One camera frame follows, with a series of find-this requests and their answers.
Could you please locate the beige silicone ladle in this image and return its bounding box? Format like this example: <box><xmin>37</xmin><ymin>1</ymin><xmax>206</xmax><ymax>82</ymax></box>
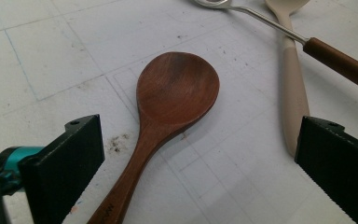
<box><xmin>264</xmin><ymin>0</ymin><xmax>311</xmax><ymax>158</ymax></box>

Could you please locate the brown wooden spoon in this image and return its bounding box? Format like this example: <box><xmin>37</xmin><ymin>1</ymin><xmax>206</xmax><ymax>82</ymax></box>
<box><xmin>87</xmin><ymin>50</ymin><xmax>221</xmax><ymax>224</ymax></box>

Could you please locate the white grid mat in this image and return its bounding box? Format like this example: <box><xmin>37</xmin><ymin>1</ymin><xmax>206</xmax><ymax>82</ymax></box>
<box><xmin>0</xmin><ymin>0</ymin><xmax>358</xmax><ymax>224</ymax></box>

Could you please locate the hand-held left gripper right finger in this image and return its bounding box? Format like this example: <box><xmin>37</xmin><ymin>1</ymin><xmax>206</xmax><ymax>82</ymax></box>
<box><xmin>294</xmin><ymin>116</ymin><xmax>358</xmax><ymax>224</ymax></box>

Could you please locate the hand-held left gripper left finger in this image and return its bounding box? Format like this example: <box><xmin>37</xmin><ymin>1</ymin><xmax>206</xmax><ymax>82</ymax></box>
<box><xmin>18</xmin><ymin>114</ymin><xmax>105</xmax><ymax>224</ymax></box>

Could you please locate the metal spoon with brown handle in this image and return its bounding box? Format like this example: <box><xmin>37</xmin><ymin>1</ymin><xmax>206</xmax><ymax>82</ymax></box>
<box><xmin>194</xmin><ymin>0</ymin><xmax>358</xmax><ymax>97</ymax></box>

